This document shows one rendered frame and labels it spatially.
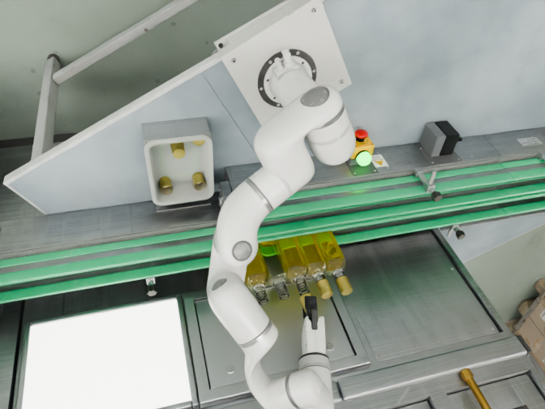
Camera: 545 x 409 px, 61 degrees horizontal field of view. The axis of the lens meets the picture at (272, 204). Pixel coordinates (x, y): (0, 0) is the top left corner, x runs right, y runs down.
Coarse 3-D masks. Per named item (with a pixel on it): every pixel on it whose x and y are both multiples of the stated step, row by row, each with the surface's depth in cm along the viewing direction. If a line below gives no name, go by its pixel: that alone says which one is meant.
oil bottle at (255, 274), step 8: (256, 256) 132; (248, 264) 130; (256, 264) 130; (248, 272) 128; (256, 272) 128; (264, 272) 129; (248, 280) 127; (256, 280) 127; (264, 280) 128; (248, 288) 130
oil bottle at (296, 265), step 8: (280, 240) 137; (288, 240) 137; (296, 240) 137; (280, 248) 136; (288, 248) 135; (296, 248) 135; (288, 256) 133; (296, 256) 133; (288, 264) 131; (296, 264) 131; (304, 264) 131; (288, 272) 131; (296, 272) 129; (304, 272) 130
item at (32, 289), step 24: (432, 216) 157; (456, 216) 158; (480, 216) 158; (360, 240) 148; (144, 264) 136; (168, 264) 136; (192, 264) 136; (0, 288) 127; (24, 288) 127; (48, 288) 127; (72, 288) 128
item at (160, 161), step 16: (160, 144) 126; (192, 144) 129; (208, 144) 122; (160, 160) 130; (176, 160) 131; (192, 160) 133; (208, 160) 126; (160, 176) 134; (176, 176) 135; (208, 176) 130; (160, 192) 134; (176, 192) 134; (192, 192) 135; (208, 192) 134
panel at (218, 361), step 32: (288, 288) 144; (64, 320) 131; (192, 320) 133; (288, 320) 136; (192, 352) 126; (224, 352) 127; (288, 352) 128; (352, 352) 129; (192, 384) 120; (224, 384) 121
